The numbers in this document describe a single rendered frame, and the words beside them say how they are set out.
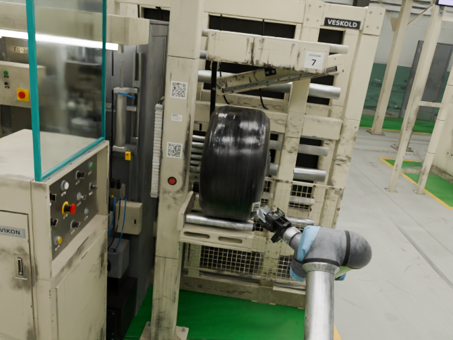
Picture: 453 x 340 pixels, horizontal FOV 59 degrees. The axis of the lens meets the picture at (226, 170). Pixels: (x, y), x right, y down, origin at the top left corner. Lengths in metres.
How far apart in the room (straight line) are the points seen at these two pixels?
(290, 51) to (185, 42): 0.55
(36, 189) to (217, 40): 1.15
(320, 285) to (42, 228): 0.92
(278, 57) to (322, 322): 1.31
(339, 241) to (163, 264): 1.17
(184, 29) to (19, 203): 0.98
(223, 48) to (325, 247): 1.19
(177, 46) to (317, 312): 1.23
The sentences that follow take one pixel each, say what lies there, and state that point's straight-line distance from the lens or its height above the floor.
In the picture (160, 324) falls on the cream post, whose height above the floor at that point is 0.18.
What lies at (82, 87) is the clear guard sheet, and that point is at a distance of 1.63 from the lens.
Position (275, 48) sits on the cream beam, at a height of 1.73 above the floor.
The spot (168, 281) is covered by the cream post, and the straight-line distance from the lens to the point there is 2.28.
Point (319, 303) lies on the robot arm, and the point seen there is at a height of 1.07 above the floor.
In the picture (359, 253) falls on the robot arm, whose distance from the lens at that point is 1.33.
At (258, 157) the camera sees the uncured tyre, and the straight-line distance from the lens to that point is 1.74.
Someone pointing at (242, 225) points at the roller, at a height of 0.91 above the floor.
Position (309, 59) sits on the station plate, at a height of 1.70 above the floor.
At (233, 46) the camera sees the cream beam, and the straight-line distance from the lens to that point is 2.09.
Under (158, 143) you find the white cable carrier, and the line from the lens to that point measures 1.97.
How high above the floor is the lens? 1.79
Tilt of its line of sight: 19 degrees down
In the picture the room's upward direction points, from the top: 7 degrees clockwise
